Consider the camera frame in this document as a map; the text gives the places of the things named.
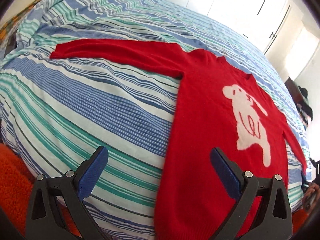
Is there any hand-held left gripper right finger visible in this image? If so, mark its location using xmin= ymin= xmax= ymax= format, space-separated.
xmin=210 ymin=147 xmax=293 ymax=240

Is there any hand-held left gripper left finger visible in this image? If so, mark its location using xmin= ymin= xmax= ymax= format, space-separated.
xmin=25 ymin=146 xmax=109 ymax=240

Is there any red sweater with white animal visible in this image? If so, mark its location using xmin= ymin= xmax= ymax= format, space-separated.
xmin=49 ymin=39 xmax=307 ymax=240

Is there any pile of clothes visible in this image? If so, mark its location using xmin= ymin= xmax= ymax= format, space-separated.
xmin=297 ymin=86 xmax=314 ymax=125

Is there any person's right hand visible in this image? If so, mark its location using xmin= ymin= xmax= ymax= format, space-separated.
xmin=306 ymin=182 xmax=320 ymax=201

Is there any blue green striped bedspread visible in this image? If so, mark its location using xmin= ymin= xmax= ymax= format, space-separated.
xmin=0 ymin=0 xmax=309 ymax=240

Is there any dark wooden dresser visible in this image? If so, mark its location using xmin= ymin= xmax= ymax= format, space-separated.
xmin=285 ymin=77 xmax=302 ymax=105

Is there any orange fluffy rug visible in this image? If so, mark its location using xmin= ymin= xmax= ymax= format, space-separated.
xmin=0 ymin=144 xmax=83 ymax=240

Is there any white door with black handle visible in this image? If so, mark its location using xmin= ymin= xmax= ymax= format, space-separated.
xmin=261 ymin=4 xmax=293 ymax=54

